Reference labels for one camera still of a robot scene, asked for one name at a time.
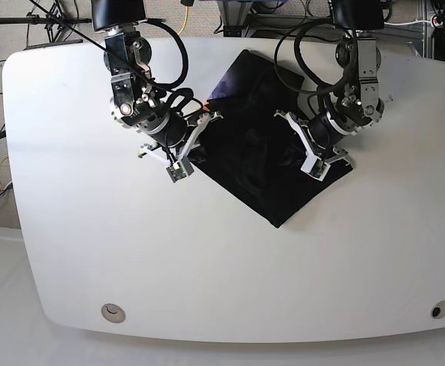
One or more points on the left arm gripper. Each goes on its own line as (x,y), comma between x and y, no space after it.
(335,121)

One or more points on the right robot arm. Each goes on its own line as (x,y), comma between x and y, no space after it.
(138,100)

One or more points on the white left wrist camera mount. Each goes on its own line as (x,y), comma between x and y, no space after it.
(310,152)

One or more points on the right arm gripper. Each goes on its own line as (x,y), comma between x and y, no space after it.
(169,130)

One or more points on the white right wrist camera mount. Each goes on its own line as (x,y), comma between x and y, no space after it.
(183,168)

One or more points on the black T-shirt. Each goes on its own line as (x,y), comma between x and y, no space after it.
(254,153)

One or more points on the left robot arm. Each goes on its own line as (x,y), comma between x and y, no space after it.
(356,53)

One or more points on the empty silver grommet hole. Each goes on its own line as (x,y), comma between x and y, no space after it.
(113,313)

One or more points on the grey metal frame base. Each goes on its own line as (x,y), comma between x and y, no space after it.
(266,19)

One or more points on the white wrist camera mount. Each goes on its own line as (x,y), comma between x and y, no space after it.
(183,168)
(310,152)

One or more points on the grommet hole with dark plug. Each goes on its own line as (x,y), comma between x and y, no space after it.
(438,311)

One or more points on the black tripod stand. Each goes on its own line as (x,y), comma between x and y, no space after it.
(55,31)

